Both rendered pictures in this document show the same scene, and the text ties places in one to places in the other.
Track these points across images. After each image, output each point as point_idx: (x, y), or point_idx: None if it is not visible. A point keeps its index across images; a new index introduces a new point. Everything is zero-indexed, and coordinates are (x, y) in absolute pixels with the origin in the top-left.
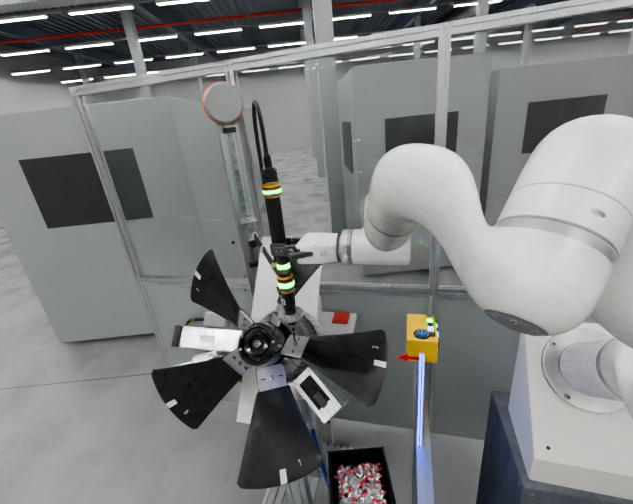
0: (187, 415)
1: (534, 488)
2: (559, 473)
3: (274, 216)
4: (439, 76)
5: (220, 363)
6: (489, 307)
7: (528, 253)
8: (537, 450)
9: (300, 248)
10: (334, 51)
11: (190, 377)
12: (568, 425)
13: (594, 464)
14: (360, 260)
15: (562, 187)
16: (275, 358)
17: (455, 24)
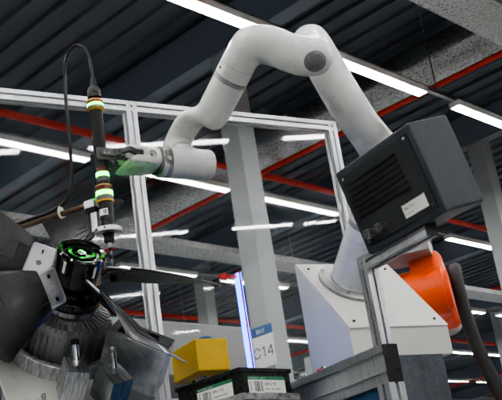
0: None
1: None
2: (369, 341)
3: (101, 124)
4: (132, 143)
5: (36, 278)
6: (306, 53)
7: (311, 36)
8: (348, 323)
9: (132, 145)
10: (21, 98)
11: (2, 286)
12: (358, 309)
13: None
14: (180, 163)
15: (310, 29)
16: (102, 271)
17: (139, 104)
